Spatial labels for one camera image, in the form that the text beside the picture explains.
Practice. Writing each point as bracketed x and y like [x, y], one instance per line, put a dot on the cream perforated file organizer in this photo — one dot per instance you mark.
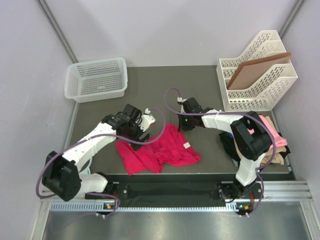
[272, 84]

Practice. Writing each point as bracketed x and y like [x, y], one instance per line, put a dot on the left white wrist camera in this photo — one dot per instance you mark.
[147, 119]

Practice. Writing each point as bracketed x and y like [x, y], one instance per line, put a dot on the white perforated plastic basket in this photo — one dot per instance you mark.
[96, 80]

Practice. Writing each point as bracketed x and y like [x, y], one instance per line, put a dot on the teal and white hanger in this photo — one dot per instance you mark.
[87, 165]

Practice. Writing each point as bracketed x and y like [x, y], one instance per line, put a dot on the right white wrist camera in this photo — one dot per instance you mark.
[180, 101]

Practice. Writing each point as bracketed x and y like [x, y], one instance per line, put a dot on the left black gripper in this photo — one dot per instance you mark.
[140, 131]

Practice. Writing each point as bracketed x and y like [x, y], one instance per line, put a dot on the red t shirt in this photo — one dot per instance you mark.
[172, 148]

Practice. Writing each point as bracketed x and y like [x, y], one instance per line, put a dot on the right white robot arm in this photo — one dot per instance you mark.
[252, 137]

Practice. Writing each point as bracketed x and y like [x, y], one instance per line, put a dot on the black folded t shirt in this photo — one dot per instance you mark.
[230, 149]

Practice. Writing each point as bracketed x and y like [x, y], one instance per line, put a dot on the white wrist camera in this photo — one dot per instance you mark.
[180, 101]
[147, 119]

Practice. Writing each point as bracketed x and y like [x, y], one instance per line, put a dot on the beige folded t shirt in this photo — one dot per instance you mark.
[278, 159]

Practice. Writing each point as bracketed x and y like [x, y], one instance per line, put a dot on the brown cardboard sheet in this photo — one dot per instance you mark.
[248, 72]

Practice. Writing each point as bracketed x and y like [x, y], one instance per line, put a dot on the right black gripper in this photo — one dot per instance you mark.
[182, 127]

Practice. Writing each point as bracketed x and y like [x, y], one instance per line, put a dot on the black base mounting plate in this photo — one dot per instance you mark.
[180, 194]

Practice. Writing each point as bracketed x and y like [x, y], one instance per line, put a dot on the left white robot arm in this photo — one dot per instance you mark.
[64, 176]

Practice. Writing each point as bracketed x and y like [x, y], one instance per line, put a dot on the aluminium frame rail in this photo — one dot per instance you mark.
[280, 191]

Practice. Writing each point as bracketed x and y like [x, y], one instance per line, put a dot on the pink folded t shirt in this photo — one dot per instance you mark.
[279, 140]

